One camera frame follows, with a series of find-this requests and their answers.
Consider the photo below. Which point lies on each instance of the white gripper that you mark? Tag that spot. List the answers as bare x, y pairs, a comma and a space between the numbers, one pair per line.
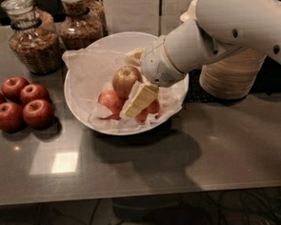
157, 65

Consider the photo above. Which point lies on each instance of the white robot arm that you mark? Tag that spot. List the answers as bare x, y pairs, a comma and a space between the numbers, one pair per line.
218, 29

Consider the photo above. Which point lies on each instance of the top red-yellow apple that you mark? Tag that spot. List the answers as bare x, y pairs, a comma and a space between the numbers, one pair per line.
124, 79

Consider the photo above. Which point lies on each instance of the right apple in bowl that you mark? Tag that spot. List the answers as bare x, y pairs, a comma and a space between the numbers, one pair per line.
152, 108

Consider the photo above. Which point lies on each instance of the apple in bowl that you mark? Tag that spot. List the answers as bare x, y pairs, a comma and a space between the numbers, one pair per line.
152, 108
112, 104

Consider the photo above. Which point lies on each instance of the left apple in bowl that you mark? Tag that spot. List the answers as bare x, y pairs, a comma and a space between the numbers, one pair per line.
112, 104

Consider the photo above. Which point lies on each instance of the white bowl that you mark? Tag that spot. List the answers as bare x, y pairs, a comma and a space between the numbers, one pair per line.
110, 43

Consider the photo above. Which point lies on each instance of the red apple front right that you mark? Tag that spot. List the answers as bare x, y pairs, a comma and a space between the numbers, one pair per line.
38, 114

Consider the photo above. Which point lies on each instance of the red apple back right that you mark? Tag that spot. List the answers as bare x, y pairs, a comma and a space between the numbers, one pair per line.
34, 92

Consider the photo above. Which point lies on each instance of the red apple back left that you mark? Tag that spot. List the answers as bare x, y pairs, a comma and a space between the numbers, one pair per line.
12, 87

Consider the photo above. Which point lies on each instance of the red apple front left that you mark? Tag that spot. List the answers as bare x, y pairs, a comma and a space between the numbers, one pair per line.
11, 118

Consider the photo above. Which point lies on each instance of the white tissue paper liner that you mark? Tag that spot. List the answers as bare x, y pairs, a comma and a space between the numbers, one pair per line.
90, 69

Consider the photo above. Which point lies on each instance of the back glass granola jar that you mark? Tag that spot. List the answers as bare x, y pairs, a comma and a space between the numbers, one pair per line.
81, 26

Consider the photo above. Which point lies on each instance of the glass granola jar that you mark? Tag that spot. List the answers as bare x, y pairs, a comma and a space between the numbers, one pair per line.
34, 43
81, 26

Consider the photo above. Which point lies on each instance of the left stack paper bowls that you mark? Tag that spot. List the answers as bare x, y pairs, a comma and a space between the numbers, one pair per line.
190, 13

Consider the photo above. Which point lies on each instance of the front glass granola jar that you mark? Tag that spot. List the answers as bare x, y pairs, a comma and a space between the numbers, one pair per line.
34, 43

